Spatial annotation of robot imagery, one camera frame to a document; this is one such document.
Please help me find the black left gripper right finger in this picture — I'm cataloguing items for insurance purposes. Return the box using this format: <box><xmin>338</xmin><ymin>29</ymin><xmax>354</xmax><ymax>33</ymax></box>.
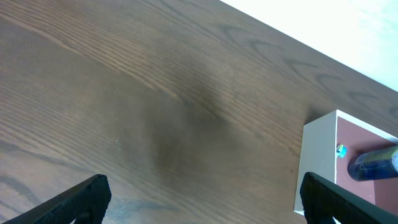
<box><xmin>300</xmin><ymin>172</ymin><xmax>397</xmax><ymax>224</ymax></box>

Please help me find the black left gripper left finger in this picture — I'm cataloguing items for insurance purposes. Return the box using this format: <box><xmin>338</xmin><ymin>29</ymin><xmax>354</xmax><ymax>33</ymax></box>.
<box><xmin>4</xmin><ymin>174</ymin><xmax>111</xmax><ymax>224</ymax></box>

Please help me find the white box pink interior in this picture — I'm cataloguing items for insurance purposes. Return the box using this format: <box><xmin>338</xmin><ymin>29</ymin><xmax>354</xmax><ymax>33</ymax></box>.
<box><xmin>294</xmin><ymin>110</ymin><xmax>397</xmax><ymax>215</ymax></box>

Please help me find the clear foam soap pump bottle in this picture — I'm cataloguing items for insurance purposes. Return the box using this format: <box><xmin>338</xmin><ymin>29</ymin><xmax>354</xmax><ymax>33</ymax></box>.
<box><xmin>348</xmin><ymin>146</ymin><xmax>397</xmax><ymax>181</ymax></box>

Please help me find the green white toothbrush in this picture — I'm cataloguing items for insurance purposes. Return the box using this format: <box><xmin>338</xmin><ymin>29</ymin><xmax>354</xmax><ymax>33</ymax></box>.
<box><xmin>336</xmin><ymin>144</ymin><xmax>347</xmax><ymax>158</ymax></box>

